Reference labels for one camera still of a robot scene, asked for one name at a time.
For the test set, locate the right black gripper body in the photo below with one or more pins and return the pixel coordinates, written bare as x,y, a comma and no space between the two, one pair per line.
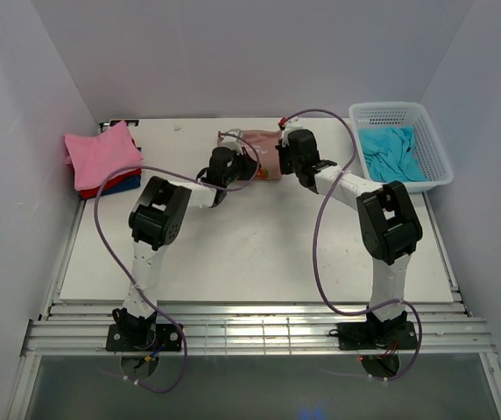
290,164

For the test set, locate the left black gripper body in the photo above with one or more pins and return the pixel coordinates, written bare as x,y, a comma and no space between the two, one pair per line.
239,169

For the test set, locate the dusty pink t shirt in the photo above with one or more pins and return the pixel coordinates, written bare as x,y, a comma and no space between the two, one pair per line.
264,142

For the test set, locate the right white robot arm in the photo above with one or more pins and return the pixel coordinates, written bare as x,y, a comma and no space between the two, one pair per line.
390,231

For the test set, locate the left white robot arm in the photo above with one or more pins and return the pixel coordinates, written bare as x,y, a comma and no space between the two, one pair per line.
155,222

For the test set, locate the turquoise t shirt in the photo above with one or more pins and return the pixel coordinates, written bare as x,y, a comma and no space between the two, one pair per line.
389,154

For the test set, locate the folded blue t shirt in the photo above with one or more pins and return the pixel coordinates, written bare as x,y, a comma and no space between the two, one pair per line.
100,164

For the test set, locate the white plastic basket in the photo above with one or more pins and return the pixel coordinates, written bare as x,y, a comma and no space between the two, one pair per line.
429,152

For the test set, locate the folded pink t shirt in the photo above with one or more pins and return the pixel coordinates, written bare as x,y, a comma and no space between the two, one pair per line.
79,148

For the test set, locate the folded red t shirt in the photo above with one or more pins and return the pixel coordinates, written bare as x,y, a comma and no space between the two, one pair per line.
88,189

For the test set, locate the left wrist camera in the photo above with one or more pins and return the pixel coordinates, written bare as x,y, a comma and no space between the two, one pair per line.
235,137

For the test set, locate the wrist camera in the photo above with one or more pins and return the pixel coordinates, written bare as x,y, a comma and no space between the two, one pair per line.
286,126
235,137

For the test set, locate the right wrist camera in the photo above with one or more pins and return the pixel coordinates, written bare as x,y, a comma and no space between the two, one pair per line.
286,126

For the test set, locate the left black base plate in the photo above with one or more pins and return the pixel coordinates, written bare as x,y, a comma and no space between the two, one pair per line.
163,337

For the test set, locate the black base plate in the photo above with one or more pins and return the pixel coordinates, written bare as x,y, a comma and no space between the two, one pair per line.
163,337
365,336

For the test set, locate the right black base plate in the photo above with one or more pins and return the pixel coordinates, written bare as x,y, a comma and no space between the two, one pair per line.
365,336

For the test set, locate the aluminium frame rail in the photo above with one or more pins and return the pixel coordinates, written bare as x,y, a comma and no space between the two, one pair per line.
224,330

